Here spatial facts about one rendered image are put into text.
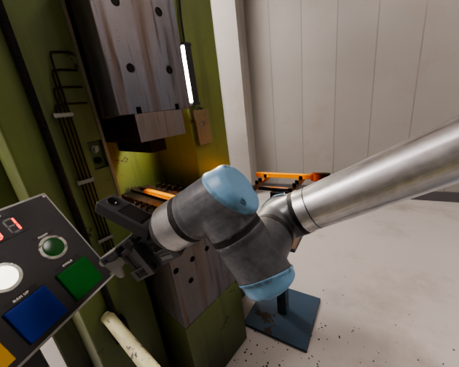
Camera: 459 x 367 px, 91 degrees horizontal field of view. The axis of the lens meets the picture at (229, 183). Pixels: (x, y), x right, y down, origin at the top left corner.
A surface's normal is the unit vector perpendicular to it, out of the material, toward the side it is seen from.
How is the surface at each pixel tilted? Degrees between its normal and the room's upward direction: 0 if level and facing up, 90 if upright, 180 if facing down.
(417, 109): 90
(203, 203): 77
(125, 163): 90
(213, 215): 85
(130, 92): 90
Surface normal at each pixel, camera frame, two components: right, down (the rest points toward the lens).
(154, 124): 0.76, 0.12
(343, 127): -0.45, 0.33
